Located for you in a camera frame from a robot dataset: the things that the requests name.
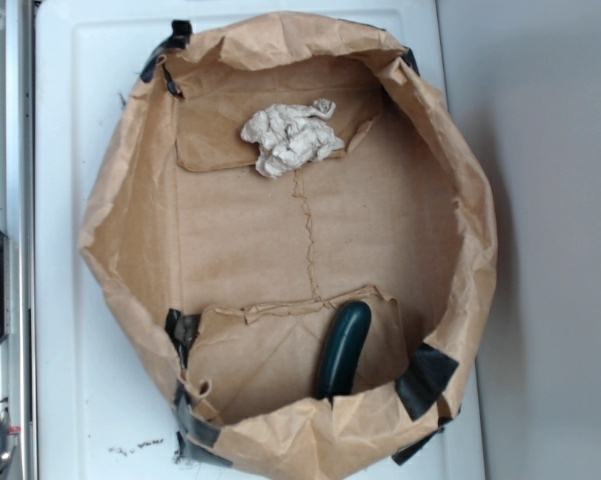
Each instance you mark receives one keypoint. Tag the aluminium frame rail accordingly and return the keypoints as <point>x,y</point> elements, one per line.
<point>17,419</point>

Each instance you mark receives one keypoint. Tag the dark green plastic pickle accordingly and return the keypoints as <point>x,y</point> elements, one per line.
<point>342,350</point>

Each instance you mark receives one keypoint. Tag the crumpled white paper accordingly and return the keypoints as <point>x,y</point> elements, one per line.
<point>289,136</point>

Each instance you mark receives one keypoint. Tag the brown paper bag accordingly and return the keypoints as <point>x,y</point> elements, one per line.
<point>168,236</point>

